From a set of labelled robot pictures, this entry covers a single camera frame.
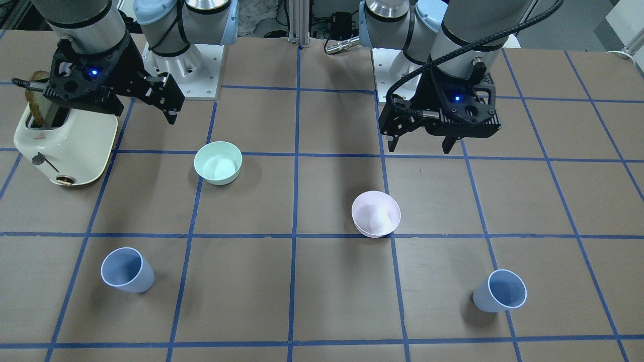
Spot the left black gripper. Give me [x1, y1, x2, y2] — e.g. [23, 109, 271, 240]
[379, 65, 502, 154]

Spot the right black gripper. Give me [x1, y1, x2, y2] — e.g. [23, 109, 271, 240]
[12, 35, 186, 125]

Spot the blue cup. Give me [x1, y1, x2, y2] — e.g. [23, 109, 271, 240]
[473, 269, 528, 313]
[100, 247, 155, 293]

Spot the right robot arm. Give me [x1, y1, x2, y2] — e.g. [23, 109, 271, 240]
[12, 1, 239, 125]

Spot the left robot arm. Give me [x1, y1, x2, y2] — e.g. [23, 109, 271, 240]
[358, 1, 529, 154]

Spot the mint green bowl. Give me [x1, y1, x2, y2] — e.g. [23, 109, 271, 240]
[193, 141, 243, 186]

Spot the pink bowl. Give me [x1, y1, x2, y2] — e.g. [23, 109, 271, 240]
[351, 191, 401, 238]

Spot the cream white toaster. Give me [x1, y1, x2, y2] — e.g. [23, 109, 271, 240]
[14, 106, 119, 186]

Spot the toast slice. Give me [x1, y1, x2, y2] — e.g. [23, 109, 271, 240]
[25, 70, 51, 128]

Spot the black corrugated cable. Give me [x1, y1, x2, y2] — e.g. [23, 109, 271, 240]
[386, 0, 564, 117]

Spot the silver cable connector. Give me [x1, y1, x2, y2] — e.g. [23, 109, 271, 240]
[324, 36, 360, 55]

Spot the aluminium frame post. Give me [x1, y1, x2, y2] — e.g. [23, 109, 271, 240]
[284, 1, 310, 48]

